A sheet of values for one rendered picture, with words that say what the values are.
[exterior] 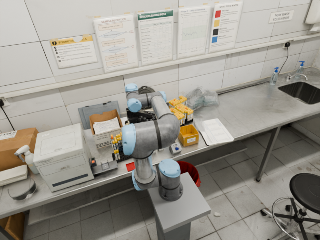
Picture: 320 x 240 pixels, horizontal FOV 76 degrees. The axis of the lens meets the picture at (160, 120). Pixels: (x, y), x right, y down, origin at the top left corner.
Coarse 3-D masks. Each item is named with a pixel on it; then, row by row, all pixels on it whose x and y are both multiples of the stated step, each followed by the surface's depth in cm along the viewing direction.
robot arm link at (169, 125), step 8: (152, 96) 111; (160, 96) 110; (152, 104) 105; (160, 104) 98; (160, 112) 91; (168, 112) 90; (160, 120) 79; (168, 120) 79; (176, 120) 83; (160, 128) 76; (168, 128) 77; (176, 128) 80; (160, 136) 75; (168, 136) 76; (176, 136) 80; (168, 144) 78
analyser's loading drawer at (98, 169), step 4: (104, 164) 145; (108, 164) 141; (112, 164) 145; (116, 164) 145; (92, 168) 143; (96, 168) 143; (100, 168) 143; (104, 168) 142; (108, 168) 142; (112, 168) 142; (96, 172) 140
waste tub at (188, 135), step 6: (186, 126) 167; (192, 126) 167; (180, 132) 160; (186, 132) 171; (192, 132) 170; (198, 132) 159; (180, 138) 162; (186, 138) 156; (192, 138) 158; (198, 138) 160; (186, 144) 160; (192, 144) 162
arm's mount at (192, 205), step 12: (180, 180) 131; (192, 180) 130; (156, 192) 125; (192, 192) 123; (156, 204) 119; (168, 204) 118; (180, 204) 118; (192, 204) 117; (204, 204) 117; (168, 216) 112; (180, 216) 112; (192, 216) 111; (168, 228) 108
